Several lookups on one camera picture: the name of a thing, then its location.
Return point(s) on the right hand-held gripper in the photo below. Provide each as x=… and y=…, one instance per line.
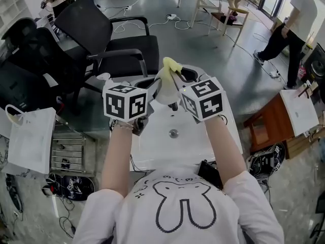
x=208, y=98

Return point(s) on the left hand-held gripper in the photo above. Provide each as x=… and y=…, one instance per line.
x=118, y=103

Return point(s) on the white plate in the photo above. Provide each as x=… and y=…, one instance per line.
x=165, y=95

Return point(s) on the yellow cloth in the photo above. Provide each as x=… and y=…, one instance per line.
x=170, y=63

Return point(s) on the person's right forearm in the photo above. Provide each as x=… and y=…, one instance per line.
x=223, y=151

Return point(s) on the person's left forearm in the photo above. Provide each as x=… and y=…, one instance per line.
x=118, y=156

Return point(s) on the metal sink drain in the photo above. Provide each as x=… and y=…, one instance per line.
x=173, y=133

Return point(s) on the white ceramic sink basin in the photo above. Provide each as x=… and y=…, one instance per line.
x=157, y=141

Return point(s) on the white power strip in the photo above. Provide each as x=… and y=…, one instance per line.
x=171, y=16
x=128, y=8

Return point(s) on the black mesh armchair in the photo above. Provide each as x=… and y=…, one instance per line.
x=101, y=39

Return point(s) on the light wooden chair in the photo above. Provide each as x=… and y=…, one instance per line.
x=231, y=19

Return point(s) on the black flat device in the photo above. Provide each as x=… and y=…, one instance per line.
x=209, y=174

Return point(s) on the brown wooden stool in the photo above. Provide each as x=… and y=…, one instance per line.
x=271, y=116

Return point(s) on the metal bar rack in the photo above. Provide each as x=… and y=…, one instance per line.
x=67, y=152

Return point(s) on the spare gripper on floor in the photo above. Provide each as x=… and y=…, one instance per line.
x=266, y=160
x=71, y=187

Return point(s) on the white bunny print shirt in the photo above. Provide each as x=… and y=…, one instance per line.
x=177, y=212

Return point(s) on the black office chair with headrest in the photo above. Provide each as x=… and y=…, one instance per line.
x=33, y=67

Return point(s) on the white paper bag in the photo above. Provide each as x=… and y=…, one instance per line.
x=30, y=141

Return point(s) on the black speaker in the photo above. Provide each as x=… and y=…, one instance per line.
x=316, y=65

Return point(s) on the white cubby shelf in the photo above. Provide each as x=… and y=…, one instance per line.
x=12, y=11

